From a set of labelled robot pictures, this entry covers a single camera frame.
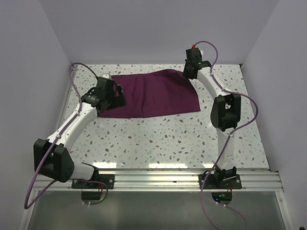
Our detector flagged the purple cloth wrap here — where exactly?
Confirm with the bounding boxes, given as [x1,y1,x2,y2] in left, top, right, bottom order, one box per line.
[99,69,201,118]

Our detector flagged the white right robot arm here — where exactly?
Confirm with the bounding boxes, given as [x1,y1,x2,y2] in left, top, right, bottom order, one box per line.
[183,45,241,189]

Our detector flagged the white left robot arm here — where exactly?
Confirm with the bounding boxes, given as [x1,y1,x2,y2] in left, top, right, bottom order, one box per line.
[34,74,126,188]

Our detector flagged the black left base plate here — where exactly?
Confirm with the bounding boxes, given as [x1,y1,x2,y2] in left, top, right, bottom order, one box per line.
[71,174,115,189]

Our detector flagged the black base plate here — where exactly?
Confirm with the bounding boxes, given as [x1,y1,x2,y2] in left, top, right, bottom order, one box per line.
[203,174,242,190]
[71,174,115,189]

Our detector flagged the aluminium mounting rail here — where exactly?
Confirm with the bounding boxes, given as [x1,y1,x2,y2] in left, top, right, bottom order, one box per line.
[31,170,281,192]

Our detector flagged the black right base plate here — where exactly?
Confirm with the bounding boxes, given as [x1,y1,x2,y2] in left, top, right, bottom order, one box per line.
[203,174,242,190]

